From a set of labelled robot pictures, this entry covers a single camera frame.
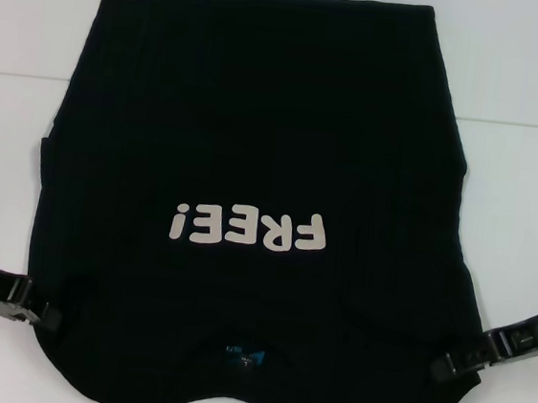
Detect black shirt with FREE print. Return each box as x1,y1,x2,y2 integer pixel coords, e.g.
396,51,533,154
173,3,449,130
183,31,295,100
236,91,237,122
11,0,521,403

